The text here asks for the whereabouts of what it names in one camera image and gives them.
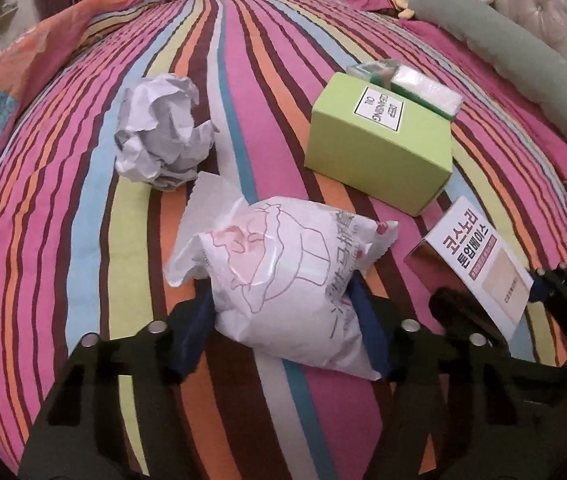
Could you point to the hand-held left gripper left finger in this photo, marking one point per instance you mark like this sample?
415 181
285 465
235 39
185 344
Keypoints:
191 335

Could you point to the green tissue pack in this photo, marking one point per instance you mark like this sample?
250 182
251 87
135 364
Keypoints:
423 90

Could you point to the small white paper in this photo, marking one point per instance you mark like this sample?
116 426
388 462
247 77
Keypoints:
158 130

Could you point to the striped colourful bed cover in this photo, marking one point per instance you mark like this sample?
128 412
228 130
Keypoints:
263 85

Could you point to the white printed plastic bag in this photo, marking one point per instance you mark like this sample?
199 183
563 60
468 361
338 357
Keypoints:
273 280

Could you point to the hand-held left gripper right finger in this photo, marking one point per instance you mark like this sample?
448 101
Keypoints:
371 325

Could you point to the yellow plush toy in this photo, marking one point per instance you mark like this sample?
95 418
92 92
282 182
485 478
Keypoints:
406 5

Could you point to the green cardboard box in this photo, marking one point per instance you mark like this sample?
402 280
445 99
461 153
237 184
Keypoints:
378 155

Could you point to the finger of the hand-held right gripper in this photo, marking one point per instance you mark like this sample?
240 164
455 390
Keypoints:
456 310
539 287

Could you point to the green dog plush pillow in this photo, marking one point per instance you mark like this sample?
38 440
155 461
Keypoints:
488 45

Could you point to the teal and orange quilt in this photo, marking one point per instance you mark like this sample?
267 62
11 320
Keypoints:
38 35

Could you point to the white red label card box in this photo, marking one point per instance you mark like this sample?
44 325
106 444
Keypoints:
473 260

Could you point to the tufted cream headboard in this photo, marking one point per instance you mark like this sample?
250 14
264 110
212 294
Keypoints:
538 5

